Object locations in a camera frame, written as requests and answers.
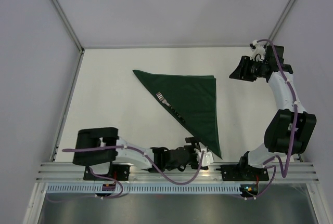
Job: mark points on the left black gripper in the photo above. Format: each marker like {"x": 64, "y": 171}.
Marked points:
{"x": 194, "y": 165}

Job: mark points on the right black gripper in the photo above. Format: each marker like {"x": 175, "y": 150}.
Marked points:
{"x": 240, "y": 74}

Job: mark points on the dark green cloth napkin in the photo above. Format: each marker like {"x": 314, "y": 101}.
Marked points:
{"x": 194, "y": 98}

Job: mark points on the silver fork black handle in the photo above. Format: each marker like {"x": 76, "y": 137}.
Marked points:
{"x": 164, "y": 101}

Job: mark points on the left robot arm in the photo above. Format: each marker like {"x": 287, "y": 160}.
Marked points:
{"x": 97, "y": 146}

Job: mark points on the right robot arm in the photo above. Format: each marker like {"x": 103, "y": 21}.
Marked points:
{"x": 291, "y": 128}

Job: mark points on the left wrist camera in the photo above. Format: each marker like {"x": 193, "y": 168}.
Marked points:
{"x": 204, "y": 158}

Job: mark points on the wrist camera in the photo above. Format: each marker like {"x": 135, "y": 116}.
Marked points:
{"x": 204, "y": 158}
{"x": 258, "y": 51}

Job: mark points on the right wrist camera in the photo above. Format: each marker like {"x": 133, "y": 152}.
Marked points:
{"x": 258, "y": 51}

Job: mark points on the white slotted cable duct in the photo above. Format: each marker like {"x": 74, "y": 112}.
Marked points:
{"x": 141, "y": 188}

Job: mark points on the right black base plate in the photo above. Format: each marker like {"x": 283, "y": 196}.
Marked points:
{"x": 234, "y": 172}

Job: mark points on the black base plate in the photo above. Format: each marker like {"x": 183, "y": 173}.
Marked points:
{"x": 234, "y": 172}
{"x": 118, "y": 172}

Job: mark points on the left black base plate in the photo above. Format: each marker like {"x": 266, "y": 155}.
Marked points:
{"x": 118, "y": 172}

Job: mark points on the back aluminium frame bar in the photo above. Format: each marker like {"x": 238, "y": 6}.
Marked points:
{"x": 168, "y": 46}

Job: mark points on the right aluminium frame post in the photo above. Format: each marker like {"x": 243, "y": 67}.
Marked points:
{"x": 282, "y": 19}

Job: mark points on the aluminium frame post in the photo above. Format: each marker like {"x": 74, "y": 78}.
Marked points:
{"x": 66, "y": 23}
{"x": 282, "y": 19}

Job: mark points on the aluminium front rail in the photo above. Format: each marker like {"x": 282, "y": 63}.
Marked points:
{"x": 299, "y": 172}

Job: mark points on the left aluminium frame post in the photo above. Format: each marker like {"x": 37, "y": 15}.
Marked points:
{"x": 66, "y": 23}

